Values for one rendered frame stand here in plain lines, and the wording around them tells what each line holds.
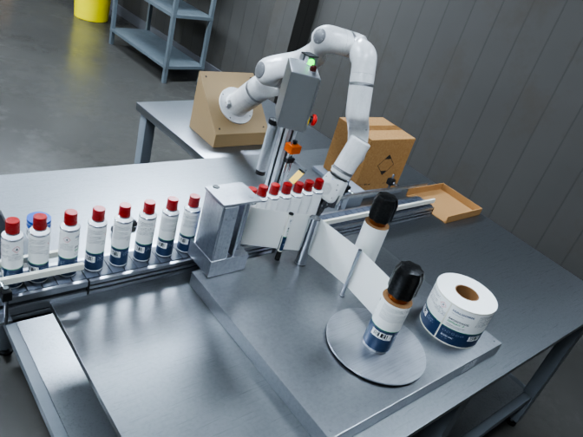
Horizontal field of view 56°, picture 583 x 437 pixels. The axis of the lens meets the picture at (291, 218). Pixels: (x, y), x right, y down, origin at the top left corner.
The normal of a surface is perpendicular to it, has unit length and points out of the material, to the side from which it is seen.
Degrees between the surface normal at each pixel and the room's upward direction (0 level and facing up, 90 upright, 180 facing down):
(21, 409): 0
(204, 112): 90
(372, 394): 0
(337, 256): 90
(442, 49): 90
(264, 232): 90
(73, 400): 0
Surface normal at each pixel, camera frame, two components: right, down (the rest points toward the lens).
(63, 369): 0.26, -0.83
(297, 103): 0.06, 0.52
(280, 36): -0.71, 0.18
